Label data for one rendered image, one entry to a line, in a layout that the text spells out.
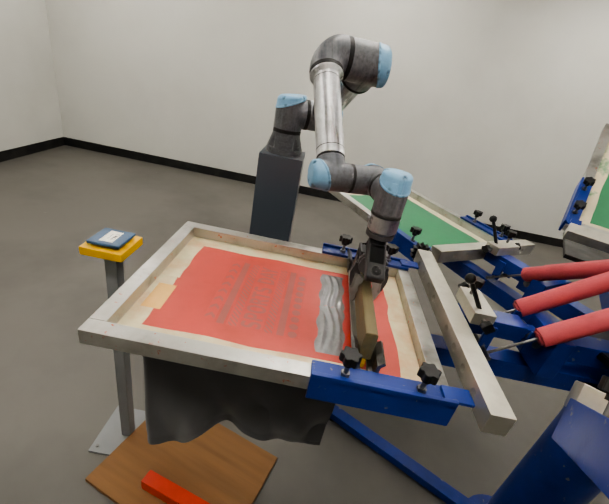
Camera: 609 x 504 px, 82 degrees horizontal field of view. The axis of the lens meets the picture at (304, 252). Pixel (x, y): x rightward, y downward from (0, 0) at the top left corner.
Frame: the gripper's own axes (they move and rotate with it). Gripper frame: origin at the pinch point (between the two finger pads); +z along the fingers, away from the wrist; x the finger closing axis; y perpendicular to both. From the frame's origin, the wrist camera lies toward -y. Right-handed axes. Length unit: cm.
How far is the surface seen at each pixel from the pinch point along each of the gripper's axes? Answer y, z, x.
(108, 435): 10, 100, 84
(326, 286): 10.7, 4.7, 9.1
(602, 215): 76, -19, -109
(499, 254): 43, -4, -55
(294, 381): -28.8, 4.2, 14.7
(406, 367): -16.7, 5.4, -11.4
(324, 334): -11.7, 4.7, 8.9
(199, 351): -28.1, 2.0, 35.0
